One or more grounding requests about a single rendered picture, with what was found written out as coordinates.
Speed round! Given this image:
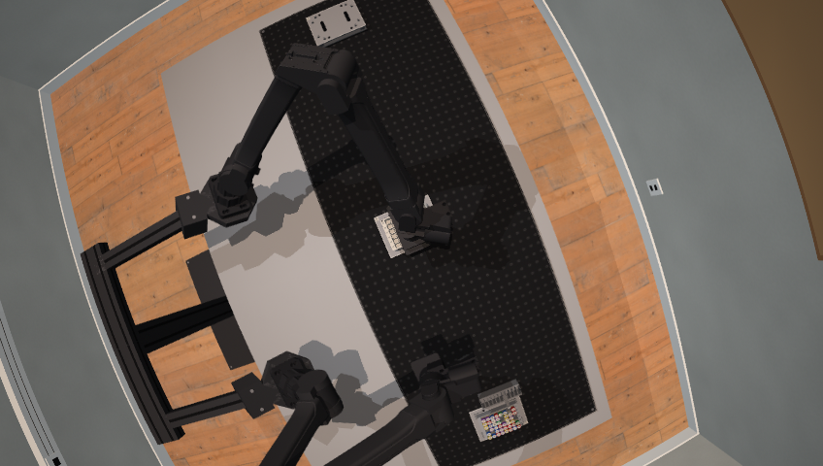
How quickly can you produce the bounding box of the white grid rack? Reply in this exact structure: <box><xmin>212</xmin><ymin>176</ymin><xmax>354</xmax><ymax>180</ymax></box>
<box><xmin>380</xmin><ymin>202</ymin><xmax>428</xmax><ymax>250</ymax></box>

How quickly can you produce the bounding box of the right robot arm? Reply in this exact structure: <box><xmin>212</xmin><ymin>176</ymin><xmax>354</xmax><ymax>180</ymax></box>
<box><xmin>259</xmin><ymin>353</ymin><xmax>482</xmax><ymax>466</ymax></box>

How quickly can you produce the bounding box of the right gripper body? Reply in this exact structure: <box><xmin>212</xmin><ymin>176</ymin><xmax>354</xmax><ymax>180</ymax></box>
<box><xmin>411</xmin><ymin>351</ymin><xmax>444</xmax><ymax>382</ymax></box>

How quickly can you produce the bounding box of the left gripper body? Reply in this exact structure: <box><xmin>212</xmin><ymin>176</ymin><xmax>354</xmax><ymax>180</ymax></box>
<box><xmin>389</xmin><ymin>212</ymin><xmax>426</xmax><ymax>255</ymax></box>

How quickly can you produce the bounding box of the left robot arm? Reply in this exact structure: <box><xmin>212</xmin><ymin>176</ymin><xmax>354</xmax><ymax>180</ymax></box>
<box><xmin>209</xmin><ymin>43</ymin><xmax>452</xmax><ymax>245</ymax></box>

